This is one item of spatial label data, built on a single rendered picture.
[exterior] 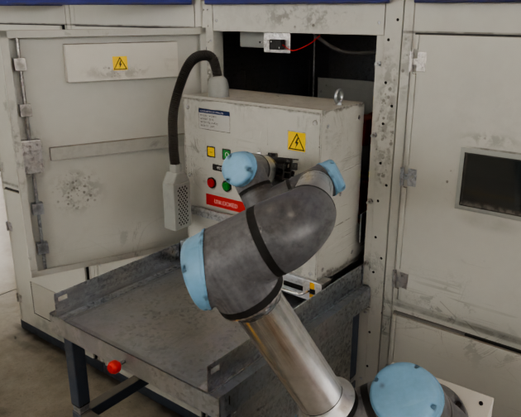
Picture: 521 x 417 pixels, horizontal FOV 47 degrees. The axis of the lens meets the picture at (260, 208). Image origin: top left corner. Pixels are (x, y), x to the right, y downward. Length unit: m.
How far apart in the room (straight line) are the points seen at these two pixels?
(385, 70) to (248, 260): 0.91
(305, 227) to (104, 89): 1.19
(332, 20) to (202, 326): 0.90
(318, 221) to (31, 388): 2.30
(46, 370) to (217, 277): 2.30
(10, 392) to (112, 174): 1.37
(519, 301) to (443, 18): 0.72
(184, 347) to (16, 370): 1.75
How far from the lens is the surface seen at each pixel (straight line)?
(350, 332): 1.83
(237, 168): 1.27
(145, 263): 1.87
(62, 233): 2.00
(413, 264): 1.71
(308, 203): 0.89
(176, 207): 1.78
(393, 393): 1.10
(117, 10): 2.33
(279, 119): 1.60
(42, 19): 2.71
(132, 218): 2.05
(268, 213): 0.86
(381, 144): 1.68
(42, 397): 2.94
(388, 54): 1.65
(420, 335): 1.79
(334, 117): 1.58
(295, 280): 1.69
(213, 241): 0.88
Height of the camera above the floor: 1.63
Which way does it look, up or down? 18 degrees down
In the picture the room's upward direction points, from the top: straight up
